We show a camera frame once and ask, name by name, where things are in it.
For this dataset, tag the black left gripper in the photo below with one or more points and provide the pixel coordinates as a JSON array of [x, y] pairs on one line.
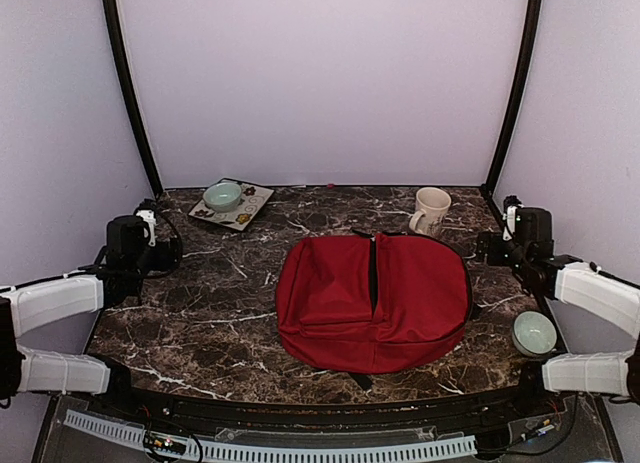
[[163, 263]]

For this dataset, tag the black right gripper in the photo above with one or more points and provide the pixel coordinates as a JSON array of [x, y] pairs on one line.
[[493, 238]]

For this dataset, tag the red backpack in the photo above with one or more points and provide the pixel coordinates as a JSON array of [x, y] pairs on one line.
[[371, 304]]

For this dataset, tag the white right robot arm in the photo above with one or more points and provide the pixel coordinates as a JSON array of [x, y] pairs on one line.
[[588, 340]]

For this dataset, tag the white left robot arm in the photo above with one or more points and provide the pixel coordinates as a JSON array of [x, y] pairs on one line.
[[47, 324]]

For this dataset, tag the white mug with red pattern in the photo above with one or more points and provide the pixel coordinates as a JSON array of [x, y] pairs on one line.
[[431, 206]]

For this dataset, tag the pale green ceramic bowl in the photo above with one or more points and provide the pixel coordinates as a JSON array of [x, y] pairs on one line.
[[223, 196]]

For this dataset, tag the floral patterned square plate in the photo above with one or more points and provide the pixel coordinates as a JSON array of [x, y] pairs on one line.
[[254, 198]]

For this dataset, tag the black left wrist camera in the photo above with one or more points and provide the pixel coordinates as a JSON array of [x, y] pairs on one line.
[[126, 238]]

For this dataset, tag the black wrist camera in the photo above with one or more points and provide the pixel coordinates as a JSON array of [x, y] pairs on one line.
[[126, 238], [533, 231]]

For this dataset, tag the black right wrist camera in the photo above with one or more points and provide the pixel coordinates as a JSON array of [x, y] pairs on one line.
[[533, 231]]

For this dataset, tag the black enclosure frame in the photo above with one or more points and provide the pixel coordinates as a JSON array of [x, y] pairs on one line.
[[344, 108]]

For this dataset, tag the white slotted cable duct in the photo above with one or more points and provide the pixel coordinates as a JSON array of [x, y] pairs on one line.
[[255, 446]]

